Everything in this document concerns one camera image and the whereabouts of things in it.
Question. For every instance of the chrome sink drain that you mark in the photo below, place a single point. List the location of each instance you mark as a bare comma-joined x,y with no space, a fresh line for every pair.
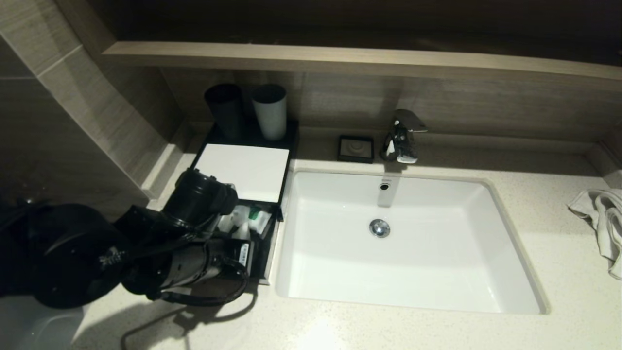
379,228

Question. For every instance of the white ribbed tray mat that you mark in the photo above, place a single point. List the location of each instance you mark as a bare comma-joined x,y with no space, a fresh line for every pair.
243,170

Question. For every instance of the wooden wall shelf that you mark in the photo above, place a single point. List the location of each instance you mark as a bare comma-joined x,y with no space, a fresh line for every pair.
340,58

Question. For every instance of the chrome sink faucet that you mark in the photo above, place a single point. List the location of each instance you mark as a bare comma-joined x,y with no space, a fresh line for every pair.
402,138

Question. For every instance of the green-label amenity packet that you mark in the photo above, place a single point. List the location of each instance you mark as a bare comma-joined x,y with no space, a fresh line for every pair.
260,218
233,221

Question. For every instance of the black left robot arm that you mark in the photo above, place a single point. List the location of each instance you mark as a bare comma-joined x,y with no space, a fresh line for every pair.
63,257

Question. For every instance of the black amenity drawer box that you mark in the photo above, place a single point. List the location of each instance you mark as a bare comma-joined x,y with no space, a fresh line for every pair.
214,138

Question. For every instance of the white rectangular sink basin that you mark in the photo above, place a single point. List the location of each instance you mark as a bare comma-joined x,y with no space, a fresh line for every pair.
413,272

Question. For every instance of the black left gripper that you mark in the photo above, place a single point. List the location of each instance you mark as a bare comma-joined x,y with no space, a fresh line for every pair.
194,265

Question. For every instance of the white crumpled towel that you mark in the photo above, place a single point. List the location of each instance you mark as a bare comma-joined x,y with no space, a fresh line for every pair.
605,218

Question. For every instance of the black square soap dish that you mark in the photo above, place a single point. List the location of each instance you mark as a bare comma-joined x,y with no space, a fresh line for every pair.
356,148

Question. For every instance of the dark tumbler cup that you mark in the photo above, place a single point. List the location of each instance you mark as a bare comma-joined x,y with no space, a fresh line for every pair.
224,109

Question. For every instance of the grey tumbler cup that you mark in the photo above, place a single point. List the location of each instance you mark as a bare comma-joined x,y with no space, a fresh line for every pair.
269,114

